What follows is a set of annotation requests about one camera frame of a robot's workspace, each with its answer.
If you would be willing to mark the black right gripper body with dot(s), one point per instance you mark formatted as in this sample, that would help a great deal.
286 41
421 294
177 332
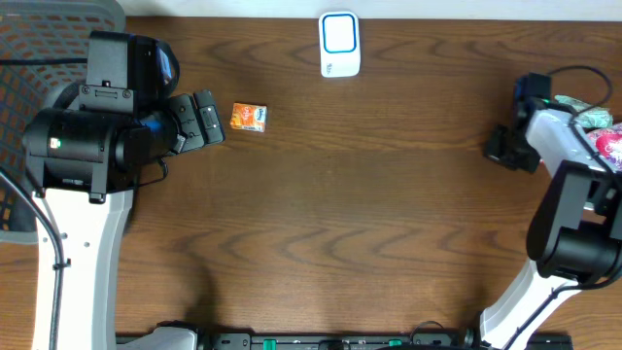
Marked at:
509 150

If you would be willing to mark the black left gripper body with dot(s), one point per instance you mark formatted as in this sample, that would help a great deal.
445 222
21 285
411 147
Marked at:
190 122

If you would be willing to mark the small orange tissue pack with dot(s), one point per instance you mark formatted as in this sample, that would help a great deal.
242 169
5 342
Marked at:
248 117

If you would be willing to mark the green snack wrapper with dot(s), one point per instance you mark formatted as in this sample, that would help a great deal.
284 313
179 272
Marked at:
598 117

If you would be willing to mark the purple snack package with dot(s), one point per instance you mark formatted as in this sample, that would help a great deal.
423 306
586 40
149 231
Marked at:
608 142

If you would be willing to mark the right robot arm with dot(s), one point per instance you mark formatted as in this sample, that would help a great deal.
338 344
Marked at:
574 239

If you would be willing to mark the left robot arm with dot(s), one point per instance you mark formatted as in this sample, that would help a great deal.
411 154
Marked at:
84 154

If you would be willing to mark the grey plastic mesh basket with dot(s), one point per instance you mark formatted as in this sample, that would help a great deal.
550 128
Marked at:
50 30

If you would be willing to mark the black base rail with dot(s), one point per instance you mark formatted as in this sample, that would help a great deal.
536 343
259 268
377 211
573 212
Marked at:
179 335

